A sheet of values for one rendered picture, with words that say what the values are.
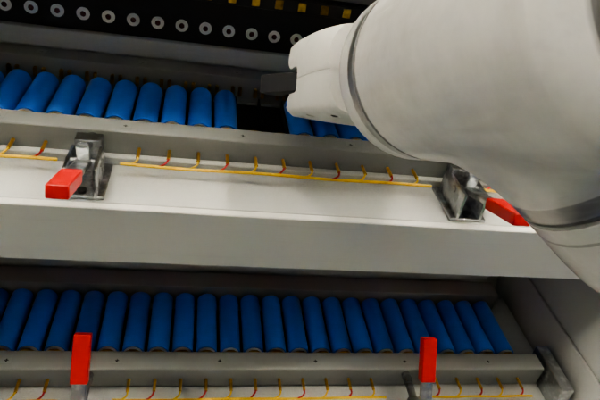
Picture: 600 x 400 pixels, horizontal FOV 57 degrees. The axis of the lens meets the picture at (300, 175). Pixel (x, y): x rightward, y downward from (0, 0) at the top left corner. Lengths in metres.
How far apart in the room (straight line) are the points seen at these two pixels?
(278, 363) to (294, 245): 0.14
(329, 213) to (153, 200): 0.12
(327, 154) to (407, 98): 0.22
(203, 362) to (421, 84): 0.36
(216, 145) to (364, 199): 0.11
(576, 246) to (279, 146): 0.24
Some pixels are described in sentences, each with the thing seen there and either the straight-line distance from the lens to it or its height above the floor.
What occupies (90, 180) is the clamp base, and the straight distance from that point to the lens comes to 0.39.
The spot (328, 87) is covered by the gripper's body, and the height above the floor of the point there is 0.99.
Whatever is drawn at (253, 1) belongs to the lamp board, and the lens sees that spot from 0.50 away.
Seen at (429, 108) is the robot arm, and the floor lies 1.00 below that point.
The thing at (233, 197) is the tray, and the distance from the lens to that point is 0.38.
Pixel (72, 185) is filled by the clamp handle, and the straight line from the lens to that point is 0.32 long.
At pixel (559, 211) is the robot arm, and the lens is 0.20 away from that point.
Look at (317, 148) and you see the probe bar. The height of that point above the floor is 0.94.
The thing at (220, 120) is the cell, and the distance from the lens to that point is 0.43.
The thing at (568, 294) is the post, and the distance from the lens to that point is 0.59.
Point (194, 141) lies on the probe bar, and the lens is 0.40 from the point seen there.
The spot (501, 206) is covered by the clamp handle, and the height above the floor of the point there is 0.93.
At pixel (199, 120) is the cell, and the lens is 0.43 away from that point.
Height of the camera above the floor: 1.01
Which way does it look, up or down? 12 degrees down
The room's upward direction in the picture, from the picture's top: 7 degrees clockwise
